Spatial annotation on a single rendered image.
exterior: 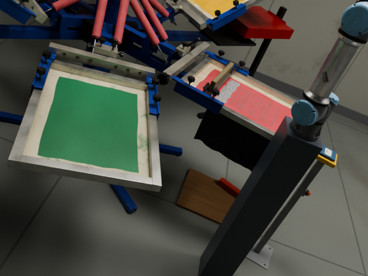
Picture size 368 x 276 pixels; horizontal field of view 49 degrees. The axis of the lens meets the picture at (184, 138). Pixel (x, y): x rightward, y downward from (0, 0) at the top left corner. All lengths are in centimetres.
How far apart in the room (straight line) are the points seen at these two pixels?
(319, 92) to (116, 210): 165
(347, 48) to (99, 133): 108
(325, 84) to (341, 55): 13
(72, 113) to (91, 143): 21
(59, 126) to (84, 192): 112
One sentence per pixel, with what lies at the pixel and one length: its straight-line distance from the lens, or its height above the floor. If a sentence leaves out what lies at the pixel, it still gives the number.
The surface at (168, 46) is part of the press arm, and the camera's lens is 261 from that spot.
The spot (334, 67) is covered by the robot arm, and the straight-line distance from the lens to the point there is 170.
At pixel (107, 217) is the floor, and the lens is 276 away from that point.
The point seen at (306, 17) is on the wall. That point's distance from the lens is 507.
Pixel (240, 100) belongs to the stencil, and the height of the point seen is 95.
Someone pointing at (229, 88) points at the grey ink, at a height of 96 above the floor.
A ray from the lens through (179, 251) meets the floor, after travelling 276.
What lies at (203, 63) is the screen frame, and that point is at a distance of 270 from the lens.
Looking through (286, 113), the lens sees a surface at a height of 95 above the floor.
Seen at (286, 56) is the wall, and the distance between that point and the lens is 521.
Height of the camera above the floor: 208
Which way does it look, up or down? 35 degrees down
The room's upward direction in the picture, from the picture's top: 24 degrees clockwise
